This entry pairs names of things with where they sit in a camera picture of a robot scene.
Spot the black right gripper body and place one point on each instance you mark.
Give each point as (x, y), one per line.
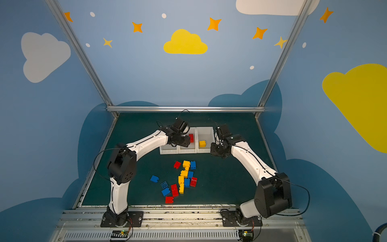
(218, 148)

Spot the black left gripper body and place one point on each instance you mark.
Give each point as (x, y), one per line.
(182, 140)

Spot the red lego long brick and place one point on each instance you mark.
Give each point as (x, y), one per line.
(191, 138)
(174, 190)

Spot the yellow lego top brick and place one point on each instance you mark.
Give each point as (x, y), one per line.
(186, 165)

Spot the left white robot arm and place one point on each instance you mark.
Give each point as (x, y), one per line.
(122, 166)

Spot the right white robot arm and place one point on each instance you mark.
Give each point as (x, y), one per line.
(273, 192)

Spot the white left bin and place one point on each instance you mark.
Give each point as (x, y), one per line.
(168, 148)

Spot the white middle bin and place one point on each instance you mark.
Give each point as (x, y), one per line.
(192, 148)

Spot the red lego small brick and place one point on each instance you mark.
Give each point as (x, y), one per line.
(177, 165)

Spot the blue lego top brick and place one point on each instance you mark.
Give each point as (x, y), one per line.
(193, 165)

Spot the red lego right brick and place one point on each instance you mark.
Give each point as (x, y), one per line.
(193, 182)

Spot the yellow lego long brick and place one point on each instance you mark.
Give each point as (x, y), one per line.
(181, 184)

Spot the blue lego upturned brick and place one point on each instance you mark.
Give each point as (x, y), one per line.
(164, 185)

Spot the blue lego bottom brick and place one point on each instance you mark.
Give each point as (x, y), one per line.
(166, 192)

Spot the red lego bottom brick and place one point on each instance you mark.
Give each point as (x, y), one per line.
(169, 200)

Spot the horizontal aluminium back rail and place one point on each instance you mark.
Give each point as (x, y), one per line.
(176, 109)

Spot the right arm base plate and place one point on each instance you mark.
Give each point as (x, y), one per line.
(235, 218)

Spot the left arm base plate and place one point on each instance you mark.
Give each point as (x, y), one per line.
(123, 220)

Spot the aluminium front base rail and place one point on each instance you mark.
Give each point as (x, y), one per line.
(177, 223)

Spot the right aluminium frame post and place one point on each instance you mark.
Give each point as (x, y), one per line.
(286, 50)

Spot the aluminium frame post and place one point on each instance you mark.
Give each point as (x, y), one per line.
(74, 41)
(286, 50)

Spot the left aluminium frame post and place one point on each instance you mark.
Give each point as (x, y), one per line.
(74, 41)

